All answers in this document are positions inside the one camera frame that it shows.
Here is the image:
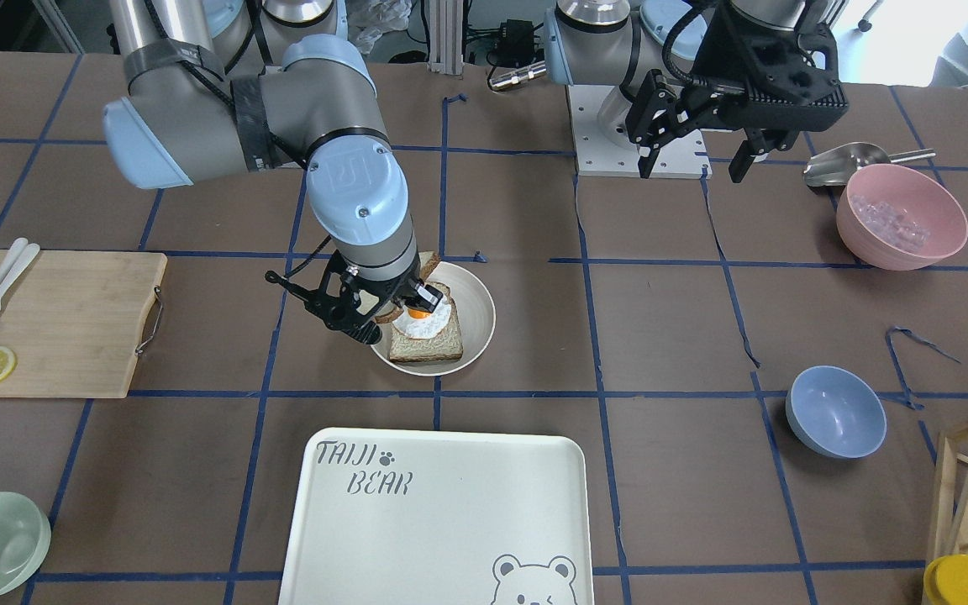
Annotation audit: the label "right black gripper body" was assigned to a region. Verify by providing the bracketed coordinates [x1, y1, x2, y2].
[265, 252, 426, 333]

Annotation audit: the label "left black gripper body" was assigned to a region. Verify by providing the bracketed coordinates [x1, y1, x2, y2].
[685, 4, 850, 133]

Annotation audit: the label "bread slice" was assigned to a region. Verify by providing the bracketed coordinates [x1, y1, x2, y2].
[373, 251, 442, 324]
[387, 281, 464, 364]

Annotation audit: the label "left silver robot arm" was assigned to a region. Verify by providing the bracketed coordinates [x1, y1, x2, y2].
[544, 1, 850, 183]

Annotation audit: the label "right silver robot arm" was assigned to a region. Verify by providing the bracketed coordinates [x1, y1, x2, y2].
[103, 1, 444, 345]

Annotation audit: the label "cream round plate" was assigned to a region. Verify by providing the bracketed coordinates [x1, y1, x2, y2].
[371, 260, 496, 376]

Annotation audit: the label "bread slice on plate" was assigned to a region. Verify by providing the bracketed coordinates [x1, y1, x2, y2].
[387, 281, 464, 364]

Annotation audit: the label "fried egg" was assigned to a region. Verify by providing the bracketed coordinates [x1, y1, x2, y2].
[392, 294, 453, 340]

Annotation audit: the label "metal scoop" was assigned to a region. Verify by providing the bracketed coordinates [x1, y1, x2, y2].
[802, 142, 937, 187]

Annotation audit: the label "clear ice cubes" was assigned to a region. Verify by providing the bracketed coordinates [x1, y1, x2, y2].
[850, 195, 930, 253]

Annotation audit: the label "cream bear tray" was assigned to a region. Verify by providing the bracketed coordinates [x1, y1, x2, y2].
[279, 428, 594, 604]

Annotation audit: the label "pink bowl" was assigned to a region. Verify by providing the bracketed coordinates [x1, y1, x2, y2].
[836, 164, 968, 271]

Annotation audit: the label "blue bowl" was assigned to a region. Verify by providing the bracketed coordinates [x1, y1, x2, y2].
[785, 366, 887, 460]

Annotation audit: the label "wooden cutting board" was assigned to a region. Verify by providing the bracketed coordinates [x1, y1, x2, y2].
[0, 250, 166, 399]

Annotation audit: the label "yellow cup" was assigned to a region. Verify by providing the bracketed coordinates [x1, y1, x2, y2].
[923, 554, 968, 604]

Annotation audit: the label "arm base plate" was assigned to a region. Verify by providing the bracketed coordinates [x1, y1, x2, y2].
[567, 85, 713, 180]

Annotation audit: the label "aluminium frame post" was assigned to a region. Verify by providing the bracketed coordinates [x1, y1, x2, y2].
[425, 1, 466, 77]

